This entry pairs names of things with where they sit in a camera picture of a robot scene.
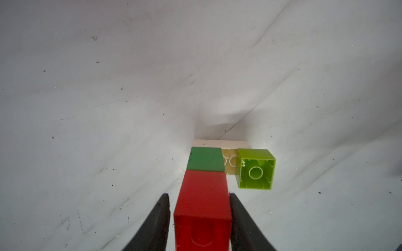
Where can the red lego cube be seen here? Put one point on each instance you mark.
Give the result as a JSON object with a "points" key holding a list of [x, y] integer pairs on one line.
{"points": [[202, 216]]}

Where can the cream lego brick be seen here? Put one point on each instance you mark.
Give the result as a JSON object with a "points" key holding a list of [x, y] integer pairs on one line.
{"points": [[229, 151]]}

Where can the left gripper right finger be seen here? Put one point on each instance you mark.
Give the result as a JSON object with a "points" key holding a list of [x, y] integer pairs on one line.
{"points": [[245, 234]]}

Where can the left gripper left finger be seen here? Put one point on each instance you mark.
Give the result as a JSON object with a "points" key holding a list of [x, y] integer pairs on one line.
{"points": [[153, 233]]}

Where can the dark green lego cube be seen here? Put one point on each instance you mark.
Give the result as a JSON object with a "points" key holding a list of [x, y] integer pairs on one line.
{"points": [[208, 159]]}

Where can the lime green lego cube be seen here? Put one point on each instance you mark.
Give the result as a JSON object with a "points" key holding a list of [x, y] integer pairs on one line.
{"points": [[255, 169]]}

